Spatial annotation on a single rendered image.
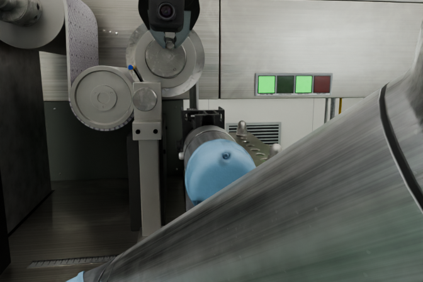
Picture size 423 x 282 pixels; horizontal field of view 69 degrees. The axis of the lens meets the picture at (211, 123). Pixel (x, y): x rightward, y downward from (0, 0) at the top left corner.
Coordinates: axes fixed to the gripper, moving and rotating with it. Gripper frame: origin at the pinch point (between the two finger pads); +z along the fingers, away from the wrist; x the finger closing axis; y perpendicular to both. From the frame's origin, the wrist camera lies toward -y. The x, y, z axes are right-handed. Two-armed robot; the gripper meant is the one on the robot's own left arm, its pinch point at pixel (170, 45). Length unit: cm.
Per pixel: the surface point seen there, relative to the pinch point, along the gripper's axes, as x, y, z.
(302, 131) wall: -146, 118, 253
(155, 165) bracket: 3.2, -16.9, 14.0
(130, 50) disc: 7.3, 1.9, 3.3
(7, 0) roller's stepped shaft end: 24.3, 2.4, -6.5
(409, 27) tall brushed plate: -76, 31, 23
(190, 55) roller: -3.8, 1.1, 3.8
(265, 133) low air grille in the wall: -102, 117, 252
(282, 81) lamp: -34, 17, 33
